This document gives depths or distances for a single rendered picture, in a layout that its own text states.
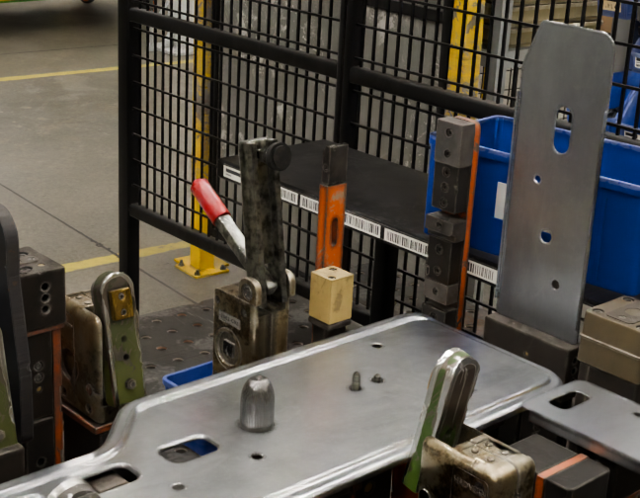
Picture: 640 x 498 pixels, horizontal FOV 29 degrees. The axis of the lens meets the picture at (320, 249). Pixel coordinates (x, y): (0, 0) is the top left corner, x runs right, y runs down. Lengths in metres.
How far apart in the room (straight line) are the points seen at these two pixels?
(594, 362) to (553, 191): 0.19
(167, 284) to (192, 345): 2.15
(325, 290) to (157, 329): 0.80
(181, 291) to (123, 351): 2.91
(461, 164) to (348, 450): 0.47
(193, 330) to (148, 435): 0.96
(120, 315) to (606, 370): 0.50
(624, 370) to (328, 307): 0.31
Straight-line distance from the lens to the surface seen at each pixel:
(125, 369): 1.22
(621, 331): 1.30
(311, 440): 1.13
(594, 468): 1.18
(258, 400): 1.13
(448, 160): 1.47
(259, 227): 1.27
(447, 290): 1.52
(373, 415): 1.18
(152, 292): 4.11
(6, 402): 1.14
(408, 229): 1.60
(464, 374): 1.04
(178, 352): 2.01
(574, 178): 1.33
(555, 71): 1.33
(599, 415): 1.23
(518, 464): 1.04
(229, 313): 1.31
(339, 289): 1.33
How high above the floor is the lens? 1.54
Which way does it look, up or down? 20 degrees down
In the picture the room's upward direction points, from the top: 3 degrees clockwise
